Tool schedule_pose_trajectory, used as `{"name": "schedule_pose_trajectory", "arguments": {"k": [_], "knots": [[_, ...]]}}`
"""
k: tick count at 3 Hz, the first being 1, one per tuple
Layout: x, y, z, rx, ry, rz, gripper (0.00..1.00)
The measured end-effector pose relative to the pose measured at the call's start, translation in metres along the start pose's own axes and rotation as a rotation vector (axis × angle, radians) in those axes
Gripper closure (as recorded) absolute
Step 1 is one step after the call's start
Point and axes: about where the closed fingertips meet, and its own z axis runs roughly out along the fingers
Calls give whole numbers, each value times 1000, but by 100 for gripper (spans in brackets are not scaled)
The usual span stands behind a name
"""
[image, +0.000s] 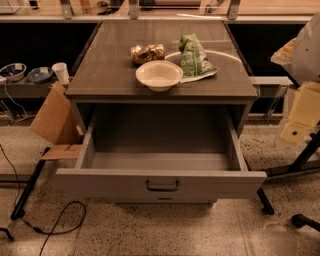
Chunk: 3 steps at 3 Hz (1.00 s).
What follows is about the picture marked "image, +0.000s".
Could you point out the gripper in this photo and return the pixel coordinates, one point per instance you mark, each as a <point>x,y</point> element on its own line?
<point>308,55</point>

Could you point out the grey drawer cabinet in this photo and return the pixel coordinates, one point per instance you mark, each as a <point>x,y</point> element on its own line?
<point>107,74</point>

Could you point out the blue bowl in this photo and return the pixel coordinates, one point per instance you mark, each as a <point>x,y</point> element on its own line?
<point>40,75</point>
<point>13,72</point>

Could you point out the brown cardboard box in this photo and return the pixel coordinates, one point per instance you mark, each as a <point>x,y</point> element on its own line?
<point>57,124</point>

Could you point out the white bowl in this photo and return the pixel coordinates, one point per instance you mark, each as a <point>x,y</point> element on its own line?
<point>159,75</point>

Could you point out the open grey top drawer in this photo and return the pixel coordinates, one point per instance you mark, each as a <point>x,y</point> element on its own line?
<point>125,145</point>

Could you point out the white paper cup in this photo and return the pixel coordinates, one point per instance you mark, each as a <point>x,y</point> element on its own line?
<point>61,71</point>

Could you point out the black stand frame right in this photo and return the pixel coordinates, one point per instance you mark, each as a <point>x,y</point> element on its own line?
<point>299,165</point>

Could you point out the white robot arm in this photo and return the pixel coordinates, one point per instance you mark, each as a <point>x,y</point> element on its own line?
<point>300,57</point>

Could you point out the blue bowl right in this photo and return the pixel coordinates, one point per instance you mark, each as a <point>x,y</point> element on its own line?
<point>40,75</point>

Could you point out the black drawer handle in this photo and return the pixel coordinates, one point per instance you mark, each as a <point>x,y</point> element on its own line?
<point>152,187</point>

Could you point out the green chip bag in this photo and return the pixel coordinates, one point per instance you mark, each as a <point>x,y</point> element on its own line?
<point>194,61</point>

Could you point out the blue bowl left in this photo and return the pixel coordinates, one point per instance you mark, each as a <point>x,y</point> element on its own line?
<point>13,72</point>

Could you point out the crinkled gold snack bag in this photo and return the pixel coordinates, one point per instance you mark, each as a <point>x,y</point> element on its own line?
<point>141,54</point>

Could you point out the black stand leg left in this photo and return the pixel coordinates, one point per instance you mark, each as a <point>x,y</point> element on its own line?
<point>18,211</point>

